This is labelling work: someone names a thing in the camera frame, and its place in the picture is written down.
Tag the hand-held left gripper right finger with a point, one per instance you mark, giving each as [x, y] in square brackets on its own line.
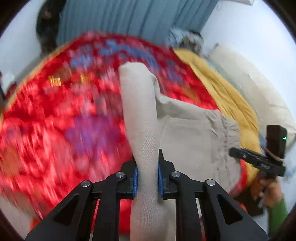
[160, 185]

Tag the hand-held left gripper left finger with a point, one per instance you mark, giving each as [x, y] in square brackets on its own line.
[136, 183]

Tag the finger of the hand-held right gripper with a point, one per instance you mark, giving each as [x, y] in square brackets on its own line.
[239, 154]

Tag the beige pants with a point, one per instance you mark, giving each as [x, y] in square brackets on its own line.
[143, 115]

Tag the person's green-sleeved right forearm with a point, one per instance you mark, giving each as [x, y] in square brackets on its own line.
[278, 217]

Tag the person's right hand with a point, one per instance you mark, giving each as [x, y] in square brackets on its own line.
[270, 190]

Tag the yellow knitted blanket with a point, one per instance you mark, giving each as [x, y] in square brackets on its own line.
[226, 92]

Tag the cream pillow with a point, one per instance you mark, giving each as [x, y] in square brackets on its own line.
[254, 81]

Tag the red floral satin blanket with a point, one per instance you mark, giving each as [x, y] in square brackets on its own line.
[57, 104]

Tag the blue patterned cloth pile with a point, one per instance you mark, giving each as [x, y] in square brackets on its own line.
[185, 38]

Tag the blue-grey curtain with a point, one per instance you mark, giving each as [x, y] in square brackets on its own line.
[138, 18]

